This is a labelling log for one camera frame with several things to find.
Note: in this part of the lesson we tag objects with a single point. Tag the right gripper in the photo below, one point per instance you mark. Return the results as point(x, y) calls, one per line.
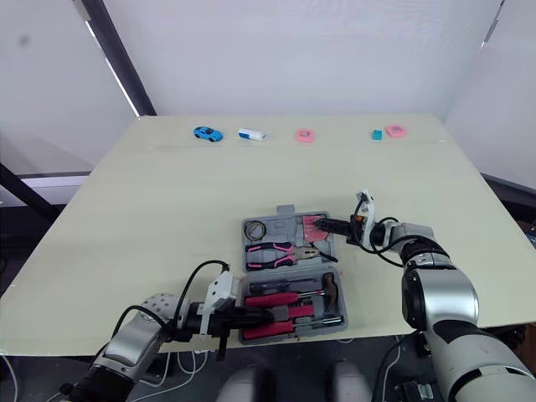
point(351, 230)

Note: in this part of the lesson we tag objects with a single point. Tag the pink flat toy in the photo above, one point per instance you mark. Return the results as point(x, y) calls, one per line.
point(396, 130)

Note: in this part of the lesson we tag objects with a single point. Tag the grey tool case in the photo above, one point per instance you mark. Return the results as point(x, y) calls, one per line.
point(274, 251)

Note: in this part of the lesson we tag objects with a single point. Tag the white and blue pack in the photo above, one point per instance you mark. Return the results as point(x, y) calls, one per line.
point(251, 134)

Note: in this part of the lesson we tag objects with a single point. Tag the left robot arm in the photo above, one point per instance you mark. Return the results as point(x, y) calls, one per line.
point(130, 335)

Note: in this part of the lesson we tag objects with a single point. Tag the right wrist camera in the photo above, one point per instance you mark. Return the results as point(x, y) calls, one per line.
point(368, 222)

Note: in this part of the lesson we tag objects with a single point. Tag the blue toy car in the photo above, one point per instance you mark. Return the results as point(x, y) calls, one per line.
point(207, 133)

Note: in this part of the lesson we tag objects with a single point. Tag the roll of tape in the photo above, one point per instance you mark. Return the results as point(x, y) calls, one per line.
point(256, 230)

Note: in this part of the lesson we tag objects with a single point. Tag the small teal block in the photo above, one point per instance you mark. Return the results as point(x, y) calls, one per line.
point(376, 135)

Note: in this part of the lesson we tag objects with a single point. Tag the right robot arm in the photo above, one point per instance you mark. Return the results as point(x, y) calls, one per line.
point(444, 301)

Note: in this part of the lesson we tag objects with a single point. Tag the black utility knife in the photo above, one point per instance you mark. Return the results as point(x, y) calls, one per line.
point(276, 287)

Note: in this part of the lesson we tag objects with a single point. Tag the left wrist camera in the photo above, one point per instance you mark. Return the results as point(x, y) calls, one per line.
point(224, 291)

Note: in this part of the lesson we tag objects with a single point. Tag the pink round toy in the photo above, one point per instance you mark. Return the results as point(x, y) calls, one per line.
point(305, 135)

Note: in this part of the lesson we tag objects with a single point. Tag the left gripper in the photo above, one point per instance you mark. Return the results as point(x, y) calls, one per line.
point(220, 322)

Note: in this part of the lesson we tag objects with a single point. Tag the pink pack of small pieces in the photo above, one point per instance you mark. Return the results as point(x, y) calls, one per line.
point(310, 234)

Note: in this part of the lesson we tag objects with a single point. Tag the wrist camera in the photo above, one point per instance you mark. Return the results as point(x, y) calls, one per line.
point(368, 222)
point(224, 291)

